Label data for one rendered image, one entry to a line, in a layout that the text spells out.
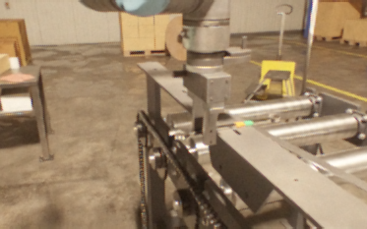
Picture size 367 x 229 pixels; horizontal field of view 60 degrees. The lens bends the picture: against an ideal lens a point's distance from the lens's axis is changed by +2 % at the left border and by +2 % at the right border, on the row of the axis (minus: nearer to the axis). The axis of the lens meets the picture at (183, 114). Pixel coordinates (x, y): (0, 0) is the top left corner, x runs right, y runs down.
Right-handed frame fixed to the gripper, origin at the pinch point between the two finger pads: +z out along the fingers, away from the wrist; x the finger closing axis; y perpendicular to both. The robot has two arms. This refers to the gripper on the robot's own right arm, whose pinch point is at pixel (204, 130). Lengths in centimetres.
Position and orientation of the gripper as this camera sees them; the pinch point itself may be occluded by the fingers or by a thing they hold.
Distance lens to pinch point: 67.5
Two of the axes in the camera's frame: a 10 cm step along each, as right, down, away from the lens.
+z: 0.0, 9.4, 3.5
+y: -9.4, 1.3, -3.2
